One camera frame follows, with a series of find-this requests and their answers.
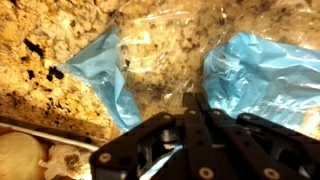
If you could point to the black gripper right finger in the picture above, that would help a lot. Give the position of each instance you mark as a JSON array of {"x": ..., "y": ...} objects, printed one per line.
[{"x": 253, "y": 150}]

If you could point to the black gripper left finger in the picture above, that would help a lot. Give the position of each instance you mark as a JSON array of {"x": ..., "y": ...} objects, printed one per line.
[{"x": 150, "y": 150}]

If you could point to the blue clear plastic potato bag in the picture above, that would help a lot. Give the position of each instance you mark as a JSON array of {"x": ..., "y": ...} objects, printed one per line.
[{"x": 253, "y": 73}]

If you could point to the garlic bulb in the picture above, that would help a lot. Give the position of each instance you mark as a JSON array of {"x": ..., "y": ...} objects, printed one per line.
[{"x": 65, "y": 163}]

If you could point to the white plate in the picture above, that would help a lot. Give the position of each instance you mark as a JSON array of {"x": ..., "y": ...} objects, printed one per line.
[{"x": 50, "y": 138}]

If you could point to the white onion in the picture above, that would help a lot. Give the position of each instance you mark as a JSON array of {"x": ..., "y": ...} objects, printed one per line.
[{"x": 18, "y": 156}]

